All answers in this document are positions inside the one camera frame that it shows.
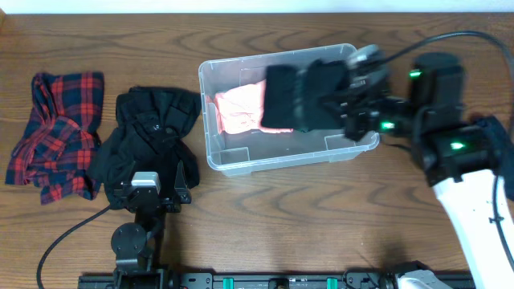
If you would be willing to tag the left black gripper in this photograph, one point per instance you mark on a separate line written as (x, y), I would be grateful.
(181, 195)

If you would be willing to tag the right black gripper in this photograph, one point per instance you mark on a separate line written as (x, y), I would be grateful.
(357, 119)

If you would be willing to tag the black garment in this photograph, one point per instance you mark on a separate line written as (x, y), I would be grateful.
(151, 123)
(305, 99)

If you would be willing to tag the pink shirt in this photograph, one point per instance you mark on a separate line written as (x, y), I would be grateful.
(241, 110)

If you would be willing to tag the navy garment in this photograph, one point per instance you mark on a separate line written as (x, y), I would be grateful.
(502, 148)

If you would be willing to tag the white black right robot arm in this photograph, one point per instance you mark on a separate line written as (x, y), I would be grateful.
(469, 165)

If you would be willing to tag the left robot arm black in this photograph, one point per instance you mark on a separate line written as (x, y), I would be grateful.
(137, 244)

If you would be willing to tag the black crumpled garment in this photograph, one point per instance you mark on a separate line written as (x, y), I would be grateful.
(151, 123)

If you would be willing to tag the clear plastic storage bin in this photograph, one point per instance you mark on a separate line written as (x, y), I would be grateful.
(254, 150)

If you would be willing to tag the red navy plaid shirt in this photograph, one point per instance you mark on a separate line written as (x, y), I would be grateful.
(60, 139)

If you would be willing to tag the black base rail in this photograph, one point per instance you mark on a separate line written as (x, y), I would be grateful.
(347, 280)

